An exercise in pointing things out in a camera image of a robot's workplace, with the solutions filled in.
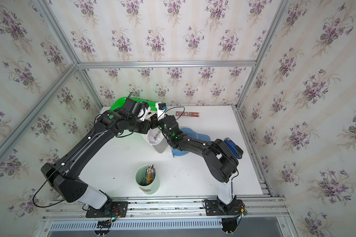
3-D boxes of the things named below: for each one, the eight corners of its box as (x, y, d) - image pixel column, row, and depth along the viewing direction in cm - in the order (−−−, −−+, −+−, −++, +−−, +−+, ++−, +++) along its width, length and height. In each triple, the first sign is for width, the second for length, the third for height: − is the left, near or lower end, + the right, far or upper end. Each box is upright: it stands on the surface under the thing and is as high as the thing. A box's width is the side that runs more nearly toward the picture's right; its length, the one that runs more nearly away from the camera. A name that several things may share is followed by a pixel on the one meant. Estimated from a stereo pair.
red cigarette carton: (175, 116, 117) (175, 114, 115) (175, 113, 119) (175, 111, 117) (199, 117, 117) (199, 114, 114) (198, 114, 119) (199, 111, 117)
